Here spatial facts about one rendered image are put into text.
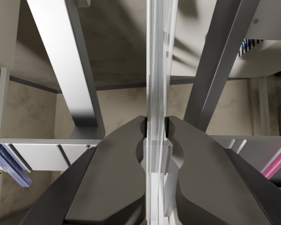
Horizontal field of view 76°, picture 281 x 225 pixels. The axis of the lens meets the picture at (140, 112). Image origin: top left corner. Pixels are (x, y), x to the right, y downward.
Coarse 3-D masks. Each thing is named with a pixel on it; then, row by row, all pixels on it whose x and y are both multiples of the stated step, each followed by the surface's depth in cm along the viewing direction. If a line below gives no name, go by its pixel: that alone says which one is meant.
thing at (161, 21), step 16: (160, 0) 8; (176, 0) 8; (160, 16) 8; (176, 16) 8; (160, 32) 9; (160, 48) 9; (160, 64) 10; (160, 80) 11; (160, 96) 11; (160, 112) 12; (160, 128) 13; (160, 144) 15; (160, 160) 16
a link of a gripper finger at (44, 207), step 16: (80, 160) 8; (64, 176) 8; (80, 176) 8; (48, 192) 7; (64, 192) 7; (32, 208) 6; (48, 208) 6; (64, 208) 6; (32, 224) 6; (48, 224) 6; (64, 224) 6; (80, 224) 6
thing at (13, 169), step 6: (0, 150) 25; (0, 156) 25; (6, 156) 26; (0, 162) 26; (6, 162) 26; (12, 162) 28; (6, 168) 27; (12, 168) 28; (18, 168) 29; (12, 174) 29; (18, 174) 29; (24, 174) 30; (18, 180) 30; (24, 180) 30; (30, 180) 32; (24, 186) 31
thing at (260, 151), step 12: (228, 144) 35; (240, 144) 35; (252, 144) 35; (264, 144) 35; (276, 144) 35; (252, 156) 38; (264, 156) 38; (276, 156) 38; (264, 168) 41; (276, 180) 44
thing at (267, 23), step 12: (264, 0) 19; (276, 0) 19; (264, 12) 20; (276, 12) 20; (252, 24) 21; (264, 24) 21; (276, 24) 21; (252, 36) 22; (264, 36) 22; (276, 36) 22
